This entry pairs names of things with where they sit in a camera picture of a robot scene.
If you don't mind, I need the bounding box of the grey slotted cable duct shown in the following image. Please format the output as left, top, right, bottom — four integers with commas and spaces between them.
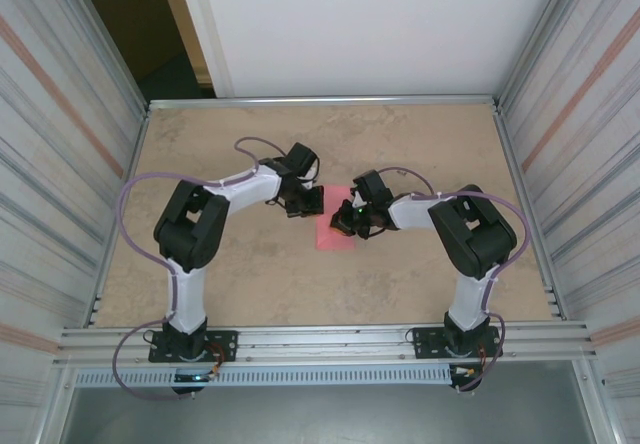
73, 363, 454, 388

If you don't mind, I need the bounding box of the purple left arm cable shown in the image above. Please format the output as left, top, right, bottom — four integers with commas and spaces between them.
113, 136, 274, 403

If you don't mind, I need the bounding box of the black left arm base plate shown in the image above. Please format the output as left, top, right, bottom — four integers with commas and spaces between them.
148, 330, 239, 364

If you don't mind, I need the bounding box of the aluminium table end rail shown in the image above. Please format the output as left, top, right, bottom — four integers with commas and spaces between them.
147, 94, 501, 111

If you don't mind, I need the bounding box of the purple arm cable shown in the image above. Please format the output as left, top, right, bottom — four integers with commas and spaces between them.
113, 136, 274, 403
379, 166, 531, 395

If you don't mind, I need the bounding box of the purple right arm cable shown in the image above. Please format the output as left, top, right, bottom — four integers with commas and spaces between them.
379, 166, 531, 395

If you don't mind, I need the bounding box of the aluminium table side rail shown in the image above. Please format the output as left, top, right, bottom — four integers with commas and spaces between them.
89, 106, 151, 328
492, 103, 569, 321

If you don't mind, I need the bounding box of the white door frame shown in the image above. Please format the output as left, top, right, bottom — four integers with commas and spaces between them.
154, 0, 236, 100

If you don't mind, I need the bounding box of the ribbed translucent enclosure panel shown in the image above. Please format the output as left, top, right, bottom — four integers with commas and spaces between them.
499, 0, 640, 444
0, 0, 146, 444

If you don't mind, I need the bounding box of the wide aluminium mounting rail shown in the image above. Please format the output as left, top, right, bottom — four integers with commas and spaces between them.
57, 319, 599, 368

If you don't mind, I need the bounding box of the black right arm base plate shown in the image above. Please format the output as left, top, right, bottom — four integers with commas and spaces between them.
412, 326, 501, 360

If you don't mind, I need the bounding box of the pink paper sheet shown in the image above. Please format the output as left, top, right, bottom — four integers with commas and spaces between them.
314, 183, 357, 252

